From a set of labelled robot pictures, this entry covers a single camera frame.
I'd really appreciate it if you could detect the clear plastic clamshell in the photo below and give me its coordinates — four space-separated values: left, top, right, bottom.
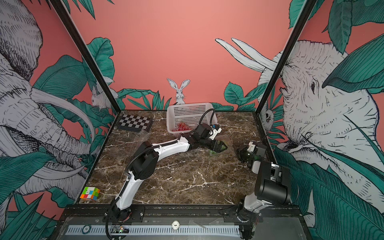
133 130 156 145
208 134 240 157

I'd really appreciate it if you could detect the black right frame post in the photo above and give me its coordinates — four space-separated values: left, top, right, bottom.
256 0 317 115

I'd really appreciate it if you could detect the white slotted cable duct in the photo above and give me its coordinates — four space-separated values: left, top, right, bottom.
65 225 240 237

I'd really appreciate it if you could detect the black left frame post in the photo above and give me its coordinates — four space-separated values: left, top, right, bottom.
50 0 121 114

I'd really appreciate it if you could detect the red grape bunch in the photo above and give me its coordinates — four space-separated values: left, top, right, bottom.
175 122 191 132

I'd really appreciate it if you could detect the black white chessboard box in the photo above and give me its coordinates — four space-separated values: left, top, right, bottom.
117 114 153 132

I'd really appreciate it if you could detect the colourful rubik cube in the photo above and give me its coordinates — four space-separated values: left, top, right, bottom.
80 187 100 201

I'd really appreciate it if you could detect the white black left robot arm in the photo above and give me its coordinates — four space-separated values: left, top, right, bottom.
113 135 228 211

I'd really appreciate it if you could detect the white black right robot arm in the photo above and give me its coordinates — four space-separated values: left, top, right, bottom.
236 142 292 213

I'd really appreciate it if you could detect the black left camera cable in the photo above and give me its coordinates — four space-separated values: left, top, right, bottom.
197 107 217 127

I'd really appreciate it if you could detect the white perforated plastic basket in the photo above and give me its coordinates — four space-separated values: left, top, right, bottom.
167 103 213 136

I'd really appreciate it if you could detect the black frame post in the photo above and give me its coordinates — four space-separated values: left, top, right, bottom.
50 0 121 114
256 0 317 115

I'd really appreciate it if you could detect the black front mounting rail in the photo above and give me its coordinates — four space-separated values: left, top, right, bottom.
60 204 305 224

